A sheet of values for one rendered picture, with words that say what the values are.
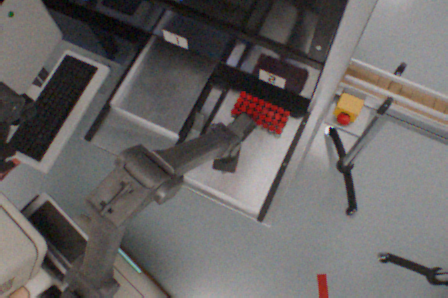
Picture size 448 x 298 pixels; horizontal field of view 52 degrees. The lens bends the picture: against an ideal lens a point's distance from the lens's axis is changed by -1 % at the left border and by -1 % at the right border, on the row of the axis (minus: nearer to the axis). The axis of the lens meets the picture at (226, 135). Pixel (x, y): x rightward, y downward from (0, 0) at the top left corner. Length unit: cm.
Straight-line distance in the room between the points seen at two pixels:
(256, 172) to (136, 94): 49
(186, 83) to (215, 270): 105
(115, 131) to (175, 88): 25
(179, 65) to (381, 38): 151
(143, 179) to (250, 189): 73
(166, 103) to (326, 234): 116
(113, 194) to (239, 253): 159
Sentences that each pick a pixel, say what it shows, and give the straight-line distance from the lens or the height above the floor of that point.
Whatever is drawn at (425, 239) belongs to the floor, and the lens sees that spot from 251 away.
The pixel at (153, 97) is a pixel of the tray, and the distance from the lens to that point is 160.
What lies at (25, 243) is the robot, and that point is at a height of 133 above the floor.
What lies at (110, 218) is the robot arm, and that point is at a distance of 77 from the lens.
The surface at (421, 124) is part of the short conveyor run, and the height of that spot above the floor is 91.
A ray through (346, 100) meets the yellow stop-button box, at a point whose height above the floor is 103.
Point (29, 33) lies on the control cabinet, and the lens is 173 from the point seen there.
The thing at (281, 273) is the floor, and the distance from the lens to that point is 233.
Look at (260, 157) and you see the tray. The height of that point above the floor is 88.
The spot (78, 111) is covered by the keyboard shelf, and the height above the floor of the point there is 80.
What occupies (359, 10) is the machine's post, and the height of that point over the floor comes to 148.
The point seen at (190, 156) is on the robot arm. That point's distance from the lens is 91.
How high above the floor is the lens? 231
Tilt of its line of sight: 70 degrees down
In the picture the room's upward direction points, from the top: 3 degrees counter-clockwise
